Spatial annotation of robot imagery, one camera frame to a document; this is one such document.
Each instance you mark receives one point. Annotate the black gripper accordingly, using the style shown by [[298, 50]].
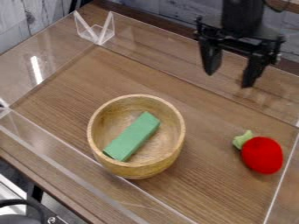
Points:
[[260, 43]]

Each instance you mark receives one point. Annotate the red plush strawberry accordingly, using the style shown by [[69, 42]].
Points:
[[261, 152]]

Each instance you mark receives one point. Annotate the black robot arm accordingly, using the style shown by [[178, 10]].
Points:
[[242, 12]]

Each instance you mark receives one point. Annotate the wooden bowl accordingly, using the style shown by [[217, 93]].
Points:
[[161, 150]]

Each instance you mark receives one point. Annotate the green rectangular block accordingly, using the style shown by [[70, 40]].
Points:
[[132, 139]]

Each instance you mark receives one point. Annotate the clear acrylic corner bracket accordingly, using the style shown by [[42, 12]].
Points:
[[96, 33]]

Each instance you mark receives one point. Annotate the clear acrylic tray wall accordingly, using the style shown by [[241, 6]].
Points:
[[105, 198]]

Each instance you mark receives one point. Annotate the black table frame bracket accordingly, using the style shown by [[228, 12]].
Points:
[[57, 212]]

